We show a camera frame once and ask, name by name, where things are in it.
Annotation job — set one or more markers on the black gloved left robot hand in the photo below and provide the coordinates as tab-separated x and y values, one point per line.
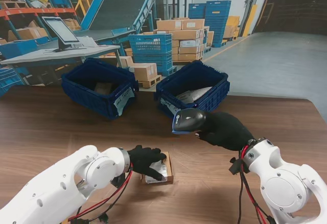
143	160

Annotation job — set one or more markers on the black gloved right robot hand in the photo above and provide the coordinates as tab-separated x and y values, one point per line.
227	132

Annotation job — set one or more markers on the brown cardboard parcel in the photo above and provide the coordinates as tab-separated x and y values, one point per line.
167	170

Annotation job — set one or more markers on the black and blue barcode scanner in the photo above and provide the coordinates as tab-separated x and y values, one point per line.
187	120

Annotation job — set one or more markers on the white padded mailer bag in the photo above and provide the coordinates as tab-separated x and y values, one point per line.
196	93

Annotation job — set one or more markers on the small cardboard box with label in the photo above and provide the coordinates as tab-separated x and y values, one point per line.
103	87

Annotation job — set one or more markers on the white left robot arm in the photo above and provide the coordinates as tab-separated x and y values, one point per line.
58	190

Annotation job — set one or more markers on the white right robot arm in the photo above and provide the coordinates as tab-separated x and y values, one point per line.
286	180

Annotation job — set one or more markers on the blue ribbed plastic bin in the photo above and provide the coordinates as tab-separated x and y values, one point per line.
212	101

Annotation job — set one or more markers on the crumpled handwritten paper label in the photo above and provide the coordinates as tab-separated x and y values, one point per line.
169	105

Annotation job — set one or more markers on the handwritten boxed parcels paper label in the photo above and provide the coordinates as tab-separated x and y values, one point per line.
122	101

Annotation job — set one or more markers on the blue bin boxed parcels label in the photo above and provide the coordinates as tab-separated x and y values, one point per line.
81	91

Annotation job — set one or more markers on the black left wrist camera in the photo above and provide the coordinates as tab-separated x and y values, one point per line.
118	180

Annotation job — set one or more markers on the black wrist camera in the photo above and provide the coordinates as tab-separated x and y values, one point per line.
118	180
235	166

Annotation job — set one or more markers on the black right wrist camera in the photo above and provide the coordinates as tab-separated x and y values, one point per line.
235	166

